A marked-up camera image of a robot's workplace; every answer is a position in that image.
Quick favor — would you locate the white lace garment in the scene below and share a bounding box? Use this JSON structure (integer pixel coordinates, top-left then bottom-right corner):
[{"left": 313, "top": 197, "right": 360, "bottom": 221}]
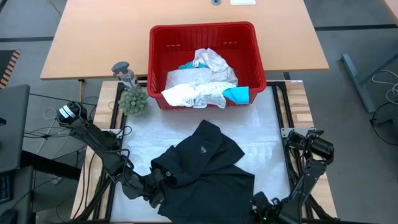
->
[{"left": 164, "top": 66, "right": 239, "bottom": 110}]

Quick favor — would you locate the red plastic laundry bin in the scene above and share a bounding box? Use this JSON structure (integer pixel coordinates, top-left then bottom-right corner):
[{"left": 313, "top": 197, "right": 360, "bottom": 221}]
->
[{"left": 146, "top": 21, "right": 267, "bottom": 110}]

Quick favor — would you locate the artificial green potted plant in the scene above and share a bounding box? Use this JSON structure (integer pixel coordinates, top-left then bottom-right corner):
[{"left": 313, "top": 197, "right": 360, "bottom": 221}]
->
[{"left": 118, "top": 88, "right": 150, "bottom": 117}]

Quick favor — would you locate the white plain garment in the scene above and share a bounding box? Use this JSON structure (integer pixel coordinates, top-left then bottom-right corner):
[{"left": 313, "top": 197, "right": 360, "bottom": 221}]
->
[{"left": 160, "top": 82, "right": 196, "bottom": 108}]

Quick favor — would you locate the clear spray bottle grey trigger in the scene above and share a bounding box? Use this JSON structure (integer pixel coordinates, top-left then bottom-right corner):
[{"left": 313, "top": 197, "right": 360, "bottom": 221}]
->
[{"left": 111, "top": 60, "right": 141, "bottom": 91}]

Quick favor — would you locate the teal garment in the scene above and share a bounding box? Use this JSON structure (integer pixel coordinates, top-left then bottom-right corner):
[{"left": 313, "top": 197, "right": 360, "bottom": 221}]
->
[{"left": 178, "top": 60, "right": 251, "bottom": 106}]

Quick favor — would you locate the white crumpled garment with label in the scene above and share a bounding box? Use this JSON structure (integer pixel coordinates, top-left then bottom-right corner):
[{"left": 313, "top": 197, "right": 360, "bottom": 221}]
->
[{"left": 193, "top": 47, "right": 231, "bottom": 73}]

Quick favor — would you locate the black computer mouse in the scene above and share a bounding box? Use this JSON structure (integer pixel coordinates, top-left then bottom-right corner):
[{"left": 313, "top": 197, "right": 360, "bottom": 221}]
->
[{"left": 0, "top": 208, "right": 19, "bottom": 224}]

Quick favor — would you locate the black keyboard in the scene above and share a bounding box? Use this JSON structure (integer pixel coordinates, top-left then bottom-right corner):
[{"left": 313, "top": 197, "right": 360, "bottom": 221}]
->
[{"left": 0, "top": 174, "right": 14, "bottom": 203}]

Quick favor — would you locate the light wooden desk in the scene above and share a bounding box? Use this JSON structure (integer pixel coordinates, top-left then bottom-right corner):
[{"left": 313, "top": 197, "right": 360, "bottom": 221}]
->
[{"left": 40, "top": 0, "right": 330, "bottom": 81}]

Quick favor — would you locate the grey metal desk leg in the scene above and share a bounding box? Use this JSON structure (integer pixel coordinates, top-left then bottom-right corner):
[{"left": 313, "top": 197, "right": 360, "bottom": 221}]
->
[{"left": 341, "top": 46, "right": 398, "bottom": 114}]

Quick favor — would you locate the hazard striped floor mat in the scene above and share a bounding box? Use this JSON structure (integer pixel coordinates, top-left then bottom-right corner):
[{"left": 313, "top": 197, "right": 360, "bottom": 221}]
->
[{"left": 0, "top": 49, "right": 22, "bottom": 90}]

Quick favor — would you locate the black aluminium table frame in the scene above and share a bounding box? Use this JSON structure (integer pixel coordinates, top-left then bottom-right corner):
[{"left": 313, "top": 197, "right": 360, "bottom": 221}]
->
[{"left": 73, "top": 80, "right": 341, "bottom": 224}]

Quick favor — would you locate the yellow cable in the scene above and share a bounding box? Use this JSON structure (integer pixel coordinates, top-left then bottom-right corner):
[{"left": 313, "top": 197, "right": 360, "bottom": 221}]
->
[{"left": 78, "top": 79, "right": 85, "bottom": 114}]

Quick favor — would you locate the black floor cable loop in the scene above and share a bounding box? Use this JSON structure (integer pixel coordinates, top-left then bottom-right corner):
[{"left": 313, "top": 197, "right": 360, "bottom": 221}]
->
[{"left": 369, "top": 101, "right": 398, "bottom": 147}]

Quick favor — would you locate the white floor cable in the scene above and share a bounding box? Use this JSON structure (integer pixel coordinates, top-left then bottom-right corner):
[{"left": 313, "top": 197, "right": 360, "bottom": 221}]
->
[{"left": 371, "top": 69, "right": 398, "bottom": 106}]

